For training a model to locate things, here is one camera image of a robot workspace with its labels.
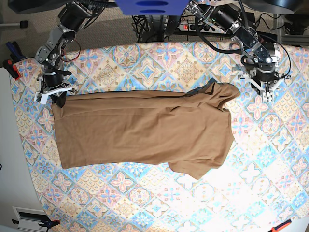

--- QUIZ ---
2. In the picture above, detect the white vent panel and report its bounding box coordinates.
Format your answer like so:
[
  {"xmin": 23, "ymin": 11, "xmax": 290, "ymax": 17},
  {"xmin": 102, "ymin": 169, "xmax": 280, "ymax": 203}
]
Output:
[{"xmin": 12, "ymin": 206, "xmax": 49, "ymax": 232}]

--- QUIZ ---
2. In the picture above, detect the white power strip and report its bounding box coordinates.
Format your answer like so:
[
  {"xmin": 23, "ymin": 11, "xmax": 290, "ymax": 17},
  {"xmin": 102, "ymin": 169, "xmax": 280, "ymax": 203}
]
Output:
[{"xmin": 178, "ymin": 22, "xmax": 223, "ymax": 32}]

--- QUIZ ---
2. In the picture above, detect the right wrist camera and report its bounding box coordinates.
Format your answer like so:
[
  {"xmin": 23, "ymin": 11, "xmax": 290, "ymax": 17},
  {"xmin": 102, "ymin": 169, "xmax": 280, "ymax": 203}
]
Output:
[{"xmin": 35, "ymin": 93, "xmax": 42, "ymax": 103}]

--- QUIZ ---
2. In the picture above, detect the orange black clamp bottom right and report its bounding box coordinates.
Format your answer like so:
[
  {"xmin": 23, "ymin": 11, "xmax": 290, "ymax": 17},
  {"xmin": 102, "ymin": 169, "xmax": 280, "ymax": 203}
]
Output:
[{"xmin": 270, "ymin": 219, "xmax": 292, "ymax": 232}]

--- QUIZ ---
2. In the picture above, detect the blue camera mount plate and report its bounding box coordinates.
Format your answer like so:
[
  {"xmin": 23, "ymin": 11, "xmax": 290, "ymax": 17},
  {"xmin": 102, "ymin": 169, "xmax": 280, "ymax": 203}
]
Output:
[{"xmin": 115, "ymin": 0, "xmax": 189, "ymax": 16}]

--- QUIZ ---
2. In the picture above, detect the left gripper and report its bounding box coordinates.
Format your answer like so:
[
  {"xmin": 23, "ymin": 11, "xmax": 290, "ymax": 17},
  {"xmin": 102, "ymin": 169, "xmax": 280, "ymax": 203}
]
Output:
[{"xmin": 238, "ymin": 65, "xmax": 291, "ymax": 101}]

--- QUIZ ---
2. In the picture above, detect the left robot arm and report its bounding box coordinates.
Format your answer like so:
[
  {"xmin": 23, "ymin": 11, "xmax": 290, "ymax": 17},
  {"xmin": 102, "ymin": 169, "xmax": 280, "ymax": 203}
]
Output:
[{"xmin": 186, "ymin": 0, "xmax": 290, "ymax": 102}]

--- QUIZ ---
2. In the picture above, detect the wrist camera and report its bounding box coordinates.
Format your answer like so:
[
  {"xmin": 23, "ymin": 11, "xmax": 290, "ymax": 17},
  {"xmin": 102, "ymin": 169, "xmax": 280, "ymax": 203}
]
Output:
[
  {"xmin": 35, "ymin": 93, "xmax": 42, "ymax": 103},
  {"xmin": 262, "ymin": 92, "xmax": 273, "ymax": 102}
]

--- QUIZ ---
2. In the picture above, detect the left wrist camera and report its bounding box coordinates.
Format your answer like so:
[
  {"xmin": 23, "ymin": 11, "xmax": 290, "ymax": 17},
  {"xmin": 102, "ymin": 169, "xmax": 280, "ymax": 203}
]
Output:
[{"xmin": 262, "ymin": 92, "xmax": 273, "ymax": 102}]

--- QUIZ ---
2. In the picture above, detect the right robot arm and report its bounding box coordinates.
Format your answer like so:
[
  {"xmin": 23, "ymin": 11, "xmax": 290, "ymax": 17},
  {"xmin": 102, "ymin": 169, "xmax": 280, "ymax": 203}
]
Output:
[{"xmin": 35, "ymin": 0, "xmax": 109, "ymax": 108}]

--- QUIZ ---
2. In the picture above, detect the black orange clamp bottom left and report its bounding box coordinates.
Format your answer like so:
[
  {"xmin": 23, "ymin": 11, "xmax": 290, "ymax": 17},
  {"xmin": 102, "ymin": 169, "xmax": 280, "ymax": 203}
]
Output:
[{"xmin": 38, "ymin": 220, "xmax": 60, "ymax": 231}]

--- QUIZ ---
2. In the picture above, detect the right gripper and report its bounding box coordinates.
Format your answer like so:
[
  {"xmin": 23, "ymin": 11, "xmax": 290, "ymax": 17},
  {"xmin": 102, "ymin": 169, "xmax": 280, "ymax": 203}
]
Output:
[{"xmin": 36, "ymin": 71, "xmax": 77, "ymax": 108}]

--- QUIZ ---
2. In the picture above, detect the brown t-shirt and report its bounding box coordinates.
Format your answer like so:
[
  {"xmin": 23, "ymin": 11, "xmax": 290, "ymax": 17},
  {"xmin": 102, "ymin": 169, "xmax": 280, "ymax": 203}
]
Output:
[{"xmin": 52, "ymin": 83, "xmax": 240, "ymax": 179}]

